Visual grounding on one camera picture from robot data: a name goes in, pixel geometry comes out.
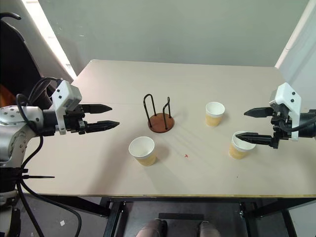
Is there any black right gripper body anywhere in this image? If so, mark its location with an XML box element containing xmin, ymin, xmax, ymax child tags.
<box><xmin>270</xmin><ymin>103</ymin><xmax>293</xmax><ymax>141</ymax></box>

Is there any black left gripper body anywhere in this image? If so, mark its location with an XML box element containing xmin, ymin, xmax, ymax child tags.
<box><xmin>63</xmin><ymin>104</ymin><xmax>87</xmax><ymax>135</ymax></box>

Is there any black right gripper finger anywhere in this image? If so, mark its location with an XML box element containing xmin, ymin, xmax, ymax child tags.
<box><xmin>243</xmin><ymin>106</ymin><xmax>275</xmax><ymax>119</ymax></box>
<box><xmin>235</xmin><ymin>132</ymin><xmax>280</xmax><ymax>149</ymax></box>

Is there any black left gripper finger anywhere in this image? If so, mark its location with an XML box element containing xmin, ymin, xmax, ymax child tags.
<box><xmin>84</xmin><ymin>120</ymin><xmax>120</xmax><ymax>134</ymax></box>
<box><xmin>79</xmin><ymin>103</ymin><xmax>113</xmax><ymax>115</ymax></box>

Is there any yellow ribbed paper cup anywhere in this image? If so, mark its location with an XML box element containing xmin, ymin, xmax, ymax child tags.
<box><xmin>205</xmin><ymin>101</ymin><xmax>226</xmax><ymax>128</ymax></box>
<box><xmin>128</xmin><ymin>136</ymin><xmax>158</xmax><ymax>167</ymax></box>
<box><xmin>228</xmin><ymin>130</ymin><xmax>257</xmax><ymax>160</ymax></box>

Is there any black chair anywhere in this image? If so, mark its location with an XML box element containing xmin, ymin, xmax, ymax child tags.
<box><xmin>0</xmin><ymin>12</ymin><xmax>75</xmax><ymax>106</ymax></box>

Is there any black and silver robot torso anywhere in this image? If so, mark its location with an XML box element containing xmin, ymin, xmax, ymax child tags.
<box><xmin>0</xmin><ymin>167</ymin><xmax>28</xmax><ymax>237</ymax></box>

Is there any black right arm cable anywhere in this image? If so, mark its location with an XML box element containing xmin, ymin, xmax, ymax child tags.
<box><xmin>277</xmin><ymin>116</ymin><xmax>316</xmax><ymax>132</ymax></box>

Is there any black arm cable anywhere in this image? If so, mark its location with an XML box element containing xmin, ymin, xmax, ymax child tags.
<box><xmin>277</xmin><ymin>116</ymin><xmax>316</xmax><ymax>132</ymax></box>
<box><xmin>15</xmin><ymin>77</ymin><xmax>82</xmax><ymax>237</ymax></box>

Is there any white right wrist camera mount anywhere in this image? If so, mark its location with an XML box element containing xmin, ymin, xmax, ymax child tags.
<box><xmin>269</xmin><ymin>82</ymin><xmax>303</xmax><ymax>142</ymax></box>

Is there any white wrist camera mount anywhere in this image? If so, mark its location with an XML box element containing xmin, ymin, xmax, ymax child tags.
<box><xmin>51</xmin><ymin>79</ymin><xmax>82</xmax><ymax>135</ymax></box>
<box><xmin>269</xmin><ymin>82</ymin><xmax>303</xmax><ymax>142</ymax></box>

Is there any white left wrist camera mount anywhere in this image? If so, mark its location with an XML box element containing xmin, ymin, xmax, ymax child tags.
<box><xmin>51</xmin><ymin>79</ymin><xmax>82</xmax><ymax>135</ymax></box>

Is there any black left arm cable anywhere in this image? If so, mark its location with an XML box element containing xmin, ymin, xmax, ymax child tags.
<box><xmin>15</xmin><ymin>77</ymin><xmax>82</xmax><ymax>237</ymax></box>

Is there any wire cup rack wooden base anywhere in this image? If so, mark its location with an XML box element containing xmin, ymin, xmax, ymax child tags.
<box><xmin>142</xmin><ymin>93</ymin><xmax>175</xmax><ymax>134</ymax></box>

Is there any black cable tie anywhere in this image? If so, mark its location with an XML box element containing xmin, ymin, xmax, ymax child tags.
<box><xmin>21</xmin><ymin>174</ymin><xmax>56</xmax><ymax>179</ymax></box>

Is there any black metal table frame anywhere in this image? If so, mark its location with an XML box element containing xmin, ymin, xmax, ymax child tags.
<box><xmin>32</xmin><ymin>194</ymin><xmax>316</xmax><ymax>237</ymax></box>

